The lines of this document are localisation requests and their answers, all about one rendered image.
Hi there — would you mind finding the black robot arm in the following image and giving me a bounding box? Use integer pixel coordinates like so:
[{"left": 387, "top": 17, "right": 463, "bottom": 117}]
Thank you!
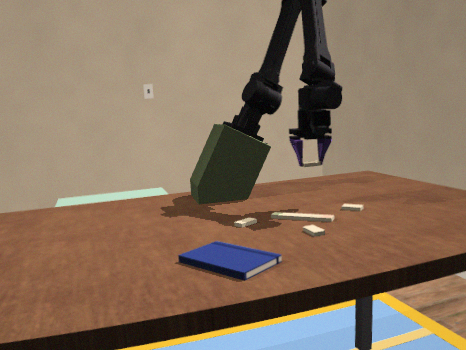
[{"left": 223, "top": 0, "right": 343, "bottom": 142}]

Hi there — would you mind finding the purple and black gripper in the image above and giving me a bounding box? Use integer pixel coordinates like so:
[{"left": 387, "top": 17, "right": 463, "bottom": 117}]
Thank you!
[{"left": 289, "top": 128, "right": 332, "bottom": 167}]

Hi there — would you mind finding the blue notebook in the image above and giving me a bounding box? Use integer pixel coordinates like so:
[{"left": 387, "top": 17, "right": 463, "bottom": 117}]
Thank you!
[{"left": 178, "top": 241, "right": 282, "bottom": 281}]

